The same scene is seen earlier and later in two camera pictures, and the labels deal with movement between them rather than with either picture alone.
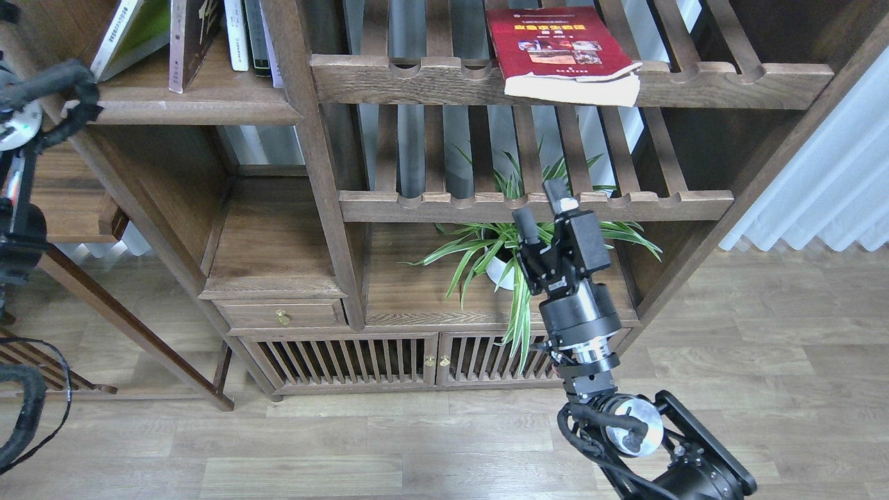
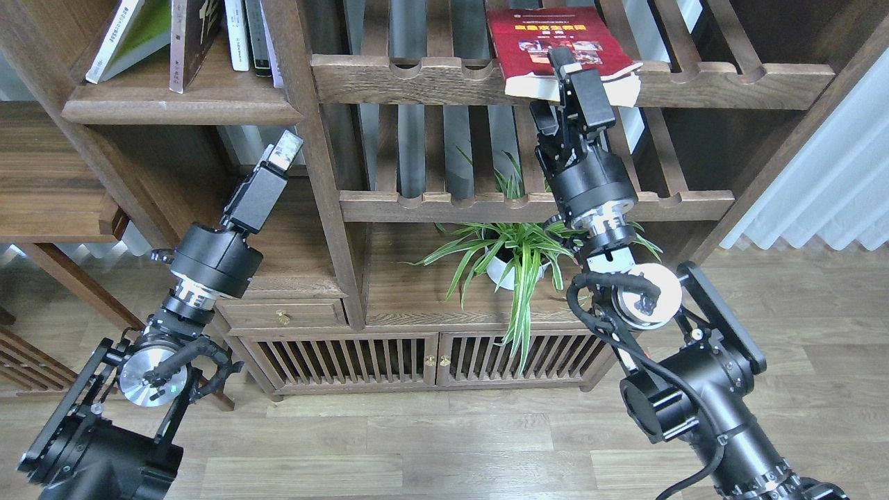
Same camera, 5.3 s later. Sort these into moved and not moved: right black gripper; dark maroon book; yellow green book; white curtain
Moved: right black gripper
Not moved: yellow green book; white curtain; dark maroon book
